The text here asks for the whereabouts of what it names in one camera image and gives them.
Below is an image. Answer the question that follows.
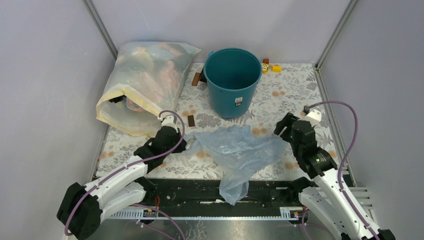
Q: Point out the light blue plastic trash bag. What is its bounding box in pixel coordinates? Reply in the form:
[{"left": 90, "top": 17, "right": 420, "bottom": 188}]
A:
[{"left": 184, "top": 125, "right": 289, "bottom": 206}]

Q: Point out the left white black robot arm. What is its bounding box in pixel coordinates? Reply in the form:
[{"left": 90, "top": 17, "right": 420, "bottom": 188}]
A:
[{"left": 56, "top": 124, "right": 187, "bottom": 240}]

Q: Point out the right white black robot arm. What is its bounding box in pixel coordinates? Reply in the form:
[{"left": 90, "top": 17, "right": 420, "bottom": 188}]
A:
[{"left": 273, "top": 110, "right": 395, "bottom": 240}]

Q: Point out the teal plastic trash bin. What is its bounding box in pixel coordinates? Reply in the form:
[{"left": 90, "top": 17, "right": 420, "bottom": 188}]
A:
[{"left": 203, "top": 48, "right": 262, "bottom": 119}]

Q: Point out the small dark brown block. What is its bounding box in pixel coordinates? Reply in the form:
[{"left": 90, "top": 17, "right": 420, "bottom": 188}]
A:
[{"left": 187, "top": 115, "right": 196, "bottom": 128}]

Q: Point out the floral patterned table mat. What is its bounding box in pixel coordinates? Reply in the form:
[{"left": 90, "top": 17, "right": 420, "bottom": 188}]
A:
[{"left": 94, "top": 63, "right": 337, "bottom": 180}]

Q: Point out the yellow toy block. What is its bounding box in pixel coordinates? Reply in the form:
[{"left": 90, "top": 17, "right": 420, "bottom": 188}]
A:
[{"left": 271, "top": 65, "right": 282, "bottom": 73}]

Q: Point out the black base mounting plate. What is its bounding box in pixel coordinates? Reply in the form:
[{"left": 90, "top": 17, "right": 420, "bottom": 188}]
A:
[{"left": 132, "top": 178, "right": 312, "bottom": 219}]

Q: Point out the brown wooden block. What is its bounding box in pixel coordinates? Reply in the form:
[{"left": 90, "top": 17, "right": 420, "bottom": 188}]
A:
[{"left": 191, "top": 71, "right": 205, "bottom": 86}]

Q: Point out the large translucent stuffed bag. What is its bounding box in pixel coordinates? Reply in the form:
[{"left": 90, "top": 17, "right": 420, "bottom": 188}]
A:
[{"left": 95, "top": 41, "right": 201, "bottom": 137}]

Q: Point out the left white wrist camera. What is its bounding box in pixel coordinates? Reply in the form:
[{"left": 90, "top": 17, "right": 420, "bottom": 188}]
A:
[{"left": 158, "top": 114, "right": 178, "bottom": 132}]

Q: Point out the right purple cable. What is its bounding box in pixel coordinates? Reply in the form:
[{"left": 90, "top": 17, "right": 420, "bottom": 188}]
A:
[{"left": 302, "top": 100, "right": 382, "bottom": 240}]

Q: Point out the white slotted cable duct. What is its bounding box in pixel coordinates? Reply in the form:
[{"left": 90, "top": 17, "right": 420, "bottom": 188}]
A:
[{"left": 109, "top": 207, "right": 300, "bottom": 222}]

